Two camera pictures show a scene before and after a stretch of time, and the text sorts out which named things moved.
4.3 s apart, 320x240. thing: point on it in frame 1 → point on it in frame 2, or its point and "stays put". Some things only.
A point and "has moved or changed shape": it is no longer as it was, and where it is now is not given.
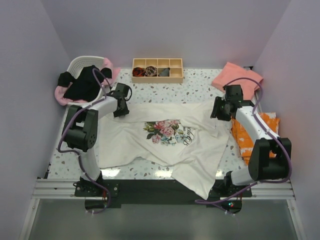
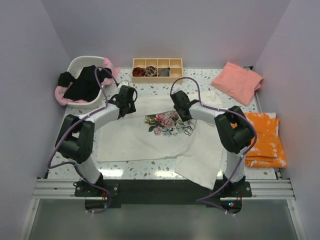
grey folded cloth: (165, 73) stays put
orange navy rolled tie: (138, 71) stays put
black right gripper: (216, 113) → (184, 119)
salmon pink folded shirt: (230, 71) stays put
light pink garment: (60, 91) stays put
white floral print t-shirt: (187, 137) has moved or changed shape
